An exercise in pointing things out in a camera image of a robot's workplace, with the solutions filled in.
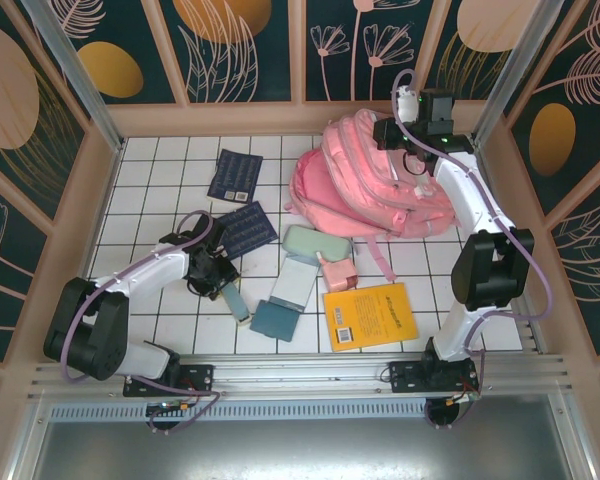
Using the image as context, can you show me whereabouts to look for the pink backpack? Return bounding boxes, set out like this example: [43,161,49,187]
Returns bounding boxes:
[285,107,457,284]

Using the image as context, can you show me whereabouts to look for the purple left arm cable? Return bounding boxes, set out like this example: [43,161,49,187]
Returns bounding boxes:
[59,209,224,436]

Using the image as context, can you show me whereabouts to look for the yellow book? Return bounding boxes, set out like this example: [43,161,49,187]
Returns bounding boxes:
[321,281,421,354]

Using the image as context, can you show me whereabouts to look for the aluminium corner post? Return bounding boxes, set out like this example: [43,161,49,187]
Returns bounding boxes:
[20,0,127,155]
[471,0,565,147]

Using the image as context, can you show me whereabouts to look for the small pink box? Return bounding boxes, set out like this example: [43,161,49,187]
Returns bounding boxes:
[321,258,361,295]

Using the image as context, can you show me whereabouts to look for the teal notebook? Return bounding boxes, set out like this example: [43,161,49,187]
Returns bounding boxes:
[249,297,301,344]

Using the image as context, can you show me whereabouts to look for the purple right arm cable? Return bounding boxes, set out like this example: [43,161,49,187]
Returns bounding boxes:
[390,69,555,401]

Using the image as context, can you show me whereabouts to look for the pale blue notebook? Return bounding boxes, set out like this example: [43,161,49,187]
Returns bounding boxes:
[269,252,320,310]

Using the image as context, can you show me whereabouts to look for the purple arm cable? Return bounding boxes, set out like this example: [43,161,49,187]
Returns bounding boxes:
[390,69,555,401]
[59,209,224,436]

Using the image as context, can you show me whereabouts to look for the perforated grey cable duct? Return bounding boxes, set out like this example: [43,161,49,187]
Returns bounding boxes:
[49,402,556,422]

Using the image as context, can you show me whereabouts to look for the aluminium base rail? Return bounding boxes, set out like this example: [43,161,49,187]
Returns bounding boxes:
[27,351,575,401]

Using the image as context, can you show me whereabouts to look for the navy blue printed book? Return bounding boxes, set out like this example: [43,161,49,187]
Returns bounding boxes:
[214,200,280,261]
[207,148,265,205]

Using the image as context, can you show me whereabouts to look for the grey metal sheet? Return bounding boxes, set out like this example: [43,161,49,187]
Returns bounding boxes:
[9,419,599,480]

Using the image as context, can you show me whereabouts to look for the mint green pencil case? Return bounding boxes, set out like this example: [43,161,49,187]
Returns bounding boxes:
[281,224,354,264]

